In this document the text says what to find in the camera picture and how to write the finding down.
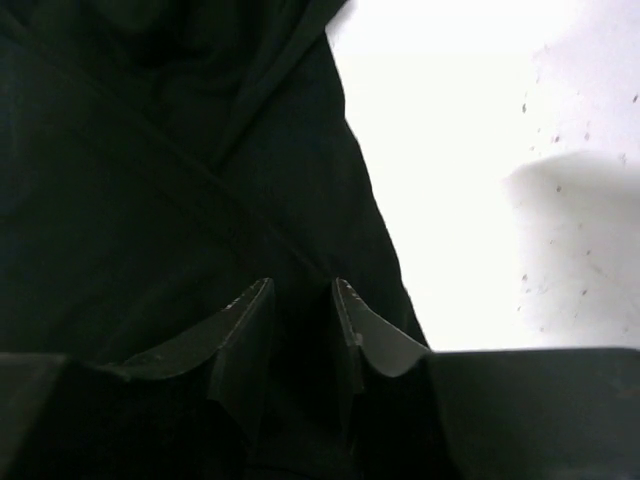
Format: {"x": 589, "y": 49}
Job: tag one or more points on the black tank top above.
{"x": 160, "y": 157}

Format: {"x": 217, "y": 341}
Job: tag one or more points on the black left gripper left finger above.
{"x": 188, "y": 408}

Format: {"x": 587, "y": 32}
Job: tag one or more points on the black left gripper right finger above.
{"x": 411, "y": 413}

